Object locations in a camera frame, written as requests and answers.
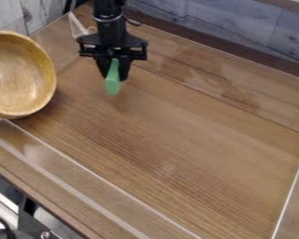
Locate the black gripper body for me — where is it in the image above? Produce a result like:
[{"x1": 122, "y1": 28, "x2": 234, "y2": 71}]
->
[{"x1": 78, "y1": 14, "x2": 149, "y2": 61}]

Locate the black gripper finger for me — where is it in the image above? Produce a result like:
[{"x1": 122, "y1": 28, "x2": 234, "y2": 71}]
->
[
  {"x1": 95, "y1": 57, "x2": 113, "y2": 77},
  {"x1": 119, "y1": 58, "x2": 133, "y2": 81}
]

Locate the green rectangular stick block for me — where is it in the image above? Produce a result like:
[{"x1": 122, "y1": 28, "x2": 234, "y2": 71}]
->
[{"x1": 106, "y1": 59, "x2": 121, "y2": 95}]

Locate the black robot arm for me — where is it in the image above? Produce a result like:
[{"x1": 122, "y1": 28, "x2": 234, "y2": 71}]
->
[{"x1": 77, "y1": 0, "x2": 149, "y2": 81}]

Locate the wooden bowl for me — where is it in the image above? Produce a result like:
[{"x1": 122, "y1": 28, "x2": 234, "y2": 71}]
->
[{"x1": 0, "y1": 31, "x2": 58, "y2": 119}]

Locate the clear acrylic corner bracket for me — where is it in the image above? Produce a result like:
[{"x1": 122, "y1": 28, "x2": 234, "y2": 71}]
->
[{"x1": 69, "y1": 12, "x2": 98, "y2": 38}]

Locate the clear acrylic tray wall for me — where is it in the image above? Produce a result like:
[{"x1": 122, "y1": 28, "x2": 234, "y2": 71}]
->
[{"x1": 0, "y1": 20, "x2": 299, "y2": 239}]

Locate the black metal table bracket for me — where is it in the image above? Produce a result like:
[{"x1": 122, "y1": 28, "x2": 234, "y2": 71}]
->
[{"x1": 18, "y1": 197, "x2": 66, "y2": 239}]

